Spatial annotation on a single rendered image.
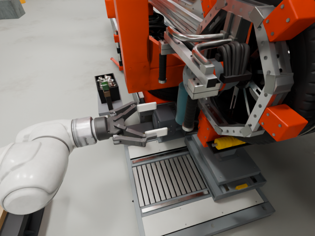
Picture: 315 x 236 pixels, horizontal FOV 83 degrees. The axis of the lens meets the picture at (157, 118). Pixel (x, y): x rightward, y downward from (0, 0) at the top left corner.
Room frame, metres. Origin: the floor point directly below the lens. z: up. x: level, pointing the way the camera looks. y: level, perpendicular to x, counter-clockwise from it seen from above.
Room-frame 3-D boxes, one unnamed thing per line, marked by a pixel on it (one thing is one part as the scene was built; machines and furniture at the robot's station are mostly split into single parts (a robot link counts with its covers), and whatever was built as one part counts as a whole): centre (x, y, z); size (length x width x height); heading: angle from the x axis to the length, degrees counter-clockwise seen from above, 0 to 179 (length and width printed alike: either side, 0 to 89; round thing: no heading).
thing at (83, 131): (0.38, 0.22, 0.83); 0.09 x 0.06 x 0.09; 15
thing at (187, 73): (0.68, -0.23, 0.85); 0.21 x 0.14 x 0.14; 106
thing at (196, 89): (0.48, -0.15, 0.93); 0.09 x 0.05 x 0.05; 106
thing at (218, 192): (0.74, -0.46, 0.13); 0.50 x 0.36 x 0.10; 16
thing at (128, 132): (0.37, 0.08, 0.83); 0.11 x 0.01 x 0.04; 66
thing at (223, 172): (0.74, -0.46, 0.32); 0.40 x 0.30 x 0.28; 16
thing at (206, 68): (0.57, -0.21, 1.03); 0.19 x 0.18 x 0.11; 106
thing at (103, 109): (1.11, 0.37, 0.44); 0.43 x 0.17 x 0.03; 16
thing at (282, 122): (0.40, -0.39, 0.85); 0.09 x 0.08 x 0.07; 16
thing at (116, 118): (0.45, 0.11, 0.83); 0.11 x 0.01 x 0.04; 145
